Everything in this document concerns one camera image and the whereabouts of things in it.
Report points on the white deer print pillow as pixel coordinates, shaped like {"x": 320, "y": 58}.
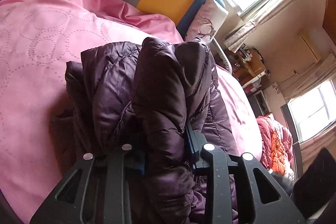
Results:
{"x": 209, "y": 18}

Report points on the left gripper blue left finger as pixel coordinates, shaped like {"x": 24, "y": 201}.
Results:
{"x": 136, "y": 160}

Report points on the wooden desk with clutter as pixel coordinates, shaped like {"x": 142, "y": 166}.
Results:
{"x": 251, "y": 66}

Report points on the pink patterned window curtain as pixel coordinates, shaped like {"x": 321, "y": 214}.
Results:
{"x": 266, "y": 12}

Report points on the red gift bag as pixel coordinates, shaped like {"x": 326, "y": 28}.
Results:
{"x": 252, "y": 88}

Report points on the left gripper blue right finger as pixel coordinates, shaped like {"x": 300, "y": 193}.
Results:
{"x": 195, "y": 142}

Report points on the red ruffled blanket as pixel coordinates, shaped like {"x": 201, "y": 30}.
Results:
{"x": 277, "y": 152}

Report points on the purple quilted down jacket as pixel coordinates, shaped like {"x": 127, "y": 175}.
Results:
{"x": 144, "y": 95}

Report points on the grey curved bed rail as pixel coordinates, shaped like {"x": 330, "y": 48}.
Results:
{"x": 222, "y": 55}

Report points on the white low cabinet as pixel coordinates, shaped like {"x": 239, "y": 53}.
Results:
{"x": 259, "y": 104}

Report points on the black cushion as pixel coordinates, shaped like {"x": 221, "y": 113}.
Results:
{"x": 316, "y": 186}

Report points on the side window curtain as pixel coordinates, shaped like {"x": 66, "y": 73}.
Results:
{"x": 309, "y": 78}

